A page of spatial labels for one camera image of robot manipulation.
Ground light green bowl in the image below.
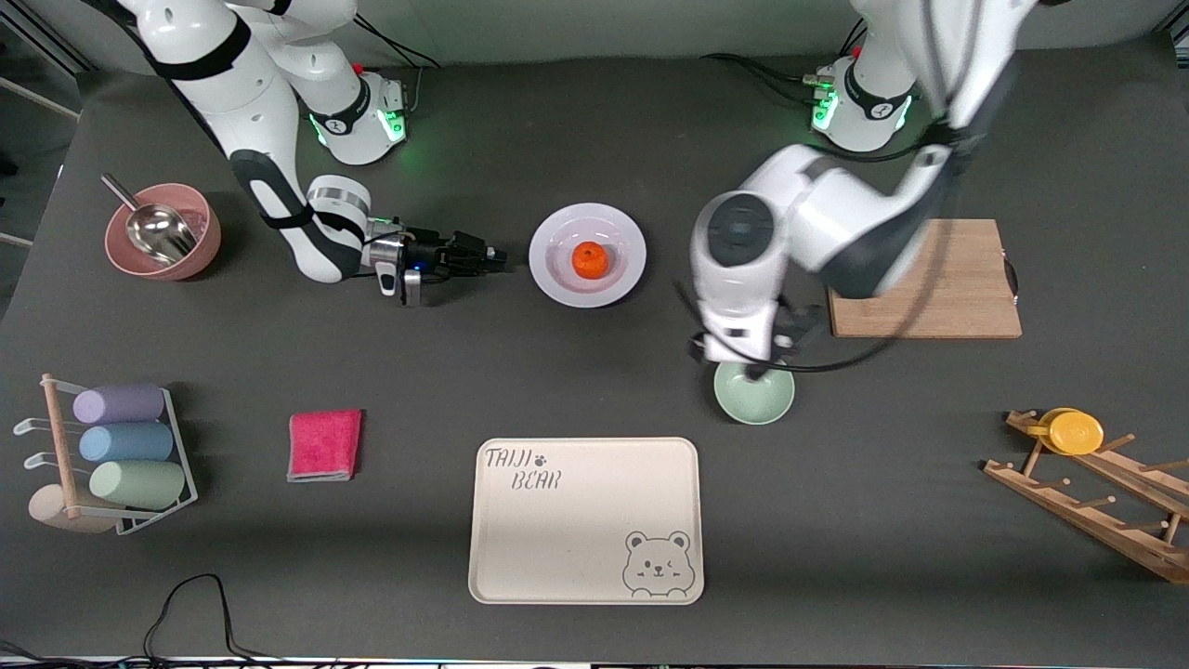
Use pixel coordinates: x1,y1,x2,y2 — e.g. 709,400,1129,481
713,358,796,426

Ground beige cup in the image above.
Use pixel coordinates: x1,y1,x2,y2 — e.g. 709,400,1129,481
28,483,122,535

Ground yellow mug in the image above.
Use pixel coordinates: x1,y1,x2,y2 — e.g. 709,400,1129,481
1026,407,1105,456

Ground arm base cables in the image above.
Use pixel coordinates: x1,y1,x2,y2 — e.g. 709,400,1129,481
701,19,869,105
293,14,440,122

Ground wooden cutting board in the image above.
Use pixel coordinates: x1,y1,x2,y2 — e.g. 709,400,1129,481
827,218,1023,339

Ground white wire cup rack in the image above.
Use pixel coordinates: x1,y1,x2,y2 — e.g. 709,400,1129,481
13,374,199,537

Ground white round plate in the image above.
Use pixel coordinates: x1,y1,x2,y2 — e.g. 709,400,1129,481
529,203,647,308

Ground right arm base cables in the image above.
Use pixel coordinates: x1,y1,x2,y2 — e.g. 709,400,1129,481
293,14,440,122

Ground pink folded cloth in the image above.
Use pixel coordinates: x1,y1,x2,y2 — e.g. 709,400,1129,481
286,409,364,483

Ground purple cup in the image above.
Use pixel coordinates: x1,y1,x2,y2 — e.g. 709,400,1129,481
72,384,166,426

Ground orange fruit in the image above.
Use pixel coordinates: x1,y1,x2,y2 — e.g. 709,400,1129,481
570,241,611,281

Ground blue cup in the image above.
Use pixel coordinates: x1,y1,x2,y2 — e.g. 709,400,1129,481
79,423,175,464

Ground pink bowl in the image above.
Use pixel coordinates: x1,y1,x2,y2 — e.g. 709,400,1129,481
104,183,223,282

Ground metal scoop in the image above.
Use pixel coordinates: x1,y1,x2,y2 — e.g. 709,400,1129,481
100,173,198,267

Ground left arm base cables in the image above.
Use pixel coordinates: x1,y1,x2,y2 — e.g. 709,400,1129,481
701,19,869,105

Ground wooden mug rack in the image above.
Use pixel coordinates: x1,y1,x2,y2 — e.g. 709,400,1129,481
983,409,1189,586

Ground beige bear print tray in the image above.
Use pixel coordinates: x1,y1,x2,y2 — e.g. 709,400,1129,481
467,437,705,606

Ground pale green cup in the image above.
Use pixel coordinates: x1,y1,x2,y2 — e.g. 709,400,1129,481
89,460,187,510

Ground wooden rack handle rod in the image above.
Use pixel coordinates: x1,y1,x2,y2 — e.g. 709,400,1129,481
41,374,81,519

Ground black cable on table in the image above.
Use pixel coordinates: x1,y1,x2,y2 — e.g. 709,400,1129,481
0,573,372,669

